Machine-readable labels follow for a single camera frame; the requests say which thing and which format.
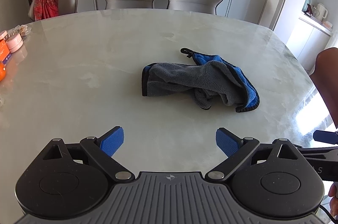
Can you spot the plastic wrapped packet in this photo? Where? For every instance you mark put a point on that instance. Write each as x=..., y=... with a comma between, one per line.
x=23, y=30

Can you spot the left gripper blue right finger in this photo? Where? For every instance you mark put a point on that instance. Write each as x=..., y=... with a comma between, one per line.
x=236, y=149

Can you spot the person right hand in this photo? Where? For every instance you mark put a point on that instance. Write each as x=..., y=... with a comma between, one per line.
x=334, y=200

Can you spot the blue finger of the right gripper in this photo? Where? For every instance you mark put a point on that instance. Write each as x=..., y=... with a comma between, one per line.
x=326, y=137

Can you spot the orange box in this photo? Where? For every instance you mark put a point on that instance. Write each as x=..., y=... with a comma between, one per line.
x=5, y=54

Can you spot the pink round jar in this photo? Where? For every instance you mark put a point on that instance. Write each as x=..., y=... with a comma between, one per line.
x=14, y=43

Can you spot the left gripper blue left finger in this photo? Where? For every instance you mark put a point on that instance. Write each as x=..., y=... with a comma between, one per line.
x=100, y=151

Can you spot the chair with red cloth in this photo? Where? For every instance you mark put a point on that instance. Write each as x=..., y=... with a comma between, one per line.
x=65, y=7

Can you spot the grey and blue towel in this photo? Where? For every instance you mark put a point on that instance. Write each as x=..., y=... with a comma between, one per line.
x=210, y=77

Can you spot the white electric kettle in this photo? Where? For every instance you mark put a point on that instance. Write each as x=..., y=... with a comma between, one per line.
x=320, y=12

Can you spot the orange fruit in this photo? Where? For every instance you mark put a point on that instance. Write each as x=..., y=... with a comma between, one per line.
x=2, y=71

